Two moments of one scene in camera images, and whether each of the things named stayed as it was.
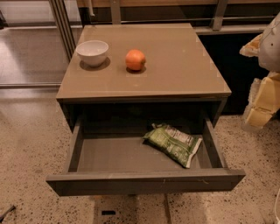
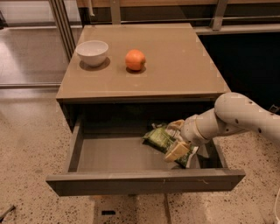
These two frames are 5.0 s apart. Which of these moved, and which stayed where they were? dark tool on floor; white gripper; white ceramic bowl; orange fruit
Moved: white gripper
Stayed: white ceramic bowl; dark tool on floor; orange fruit
